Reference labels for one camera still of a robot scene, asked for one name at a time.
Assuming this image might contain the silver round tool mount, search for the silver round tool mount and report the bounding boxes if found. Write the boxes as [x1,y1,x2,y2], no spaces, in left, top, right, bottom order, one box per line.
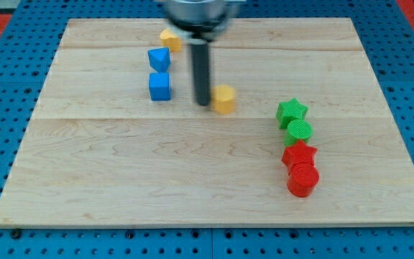
[163,0,244,41]

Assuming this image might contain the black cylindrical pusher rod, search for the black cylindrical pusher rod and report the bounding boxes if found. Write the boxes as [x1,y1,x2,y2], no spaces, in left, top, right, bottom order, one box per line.
[190,39,211,106]

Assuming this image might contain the yellow hexagon block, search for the yellow hexagon block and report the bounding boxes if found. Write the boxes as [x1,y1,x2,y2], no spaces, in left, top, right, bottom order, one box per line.
[211,85,236,114]

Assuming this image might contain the blue cube block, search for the blue cube block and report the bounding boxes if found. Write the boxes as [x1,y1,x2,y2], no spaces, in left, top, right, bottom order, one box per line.
[149,73,171,101]

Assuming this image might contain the yellow heart block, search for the yellow heart block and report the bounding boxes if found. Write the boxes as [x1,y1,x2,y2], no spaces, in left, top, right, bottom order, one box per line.
[160,28,183,53]

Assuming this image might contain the blue triangle block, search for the blue triangle block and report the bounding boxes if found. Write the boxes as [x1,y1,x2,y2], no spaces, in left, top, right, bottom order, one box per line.
[147,47,171,73]

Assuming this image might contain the green star block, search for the green star block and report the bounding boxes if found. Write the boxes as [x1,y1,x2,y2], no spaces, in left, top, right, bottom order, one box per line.
[276,98,308,130]

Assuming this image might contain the light wooden board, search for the light wooden board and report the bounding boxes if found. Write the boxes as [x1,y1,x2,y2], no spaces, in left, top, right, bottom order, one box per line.
[0,18,414,229]

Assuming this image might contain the green cylinder block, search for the green cylinder block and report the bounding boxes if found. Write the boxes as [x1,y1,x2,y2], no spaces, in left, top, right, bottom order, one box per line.
[284,119,313,147]

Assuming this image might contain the red star block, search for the red star block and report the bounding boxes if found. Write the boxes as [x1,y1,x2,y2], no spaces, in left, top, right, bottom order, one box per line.
[281,140,318,175]

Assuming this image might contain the red cylinder block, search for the red cylinder block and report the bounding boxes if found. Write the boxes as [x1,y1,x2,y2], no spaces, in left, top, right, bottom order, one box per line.
[287,163,320,198]

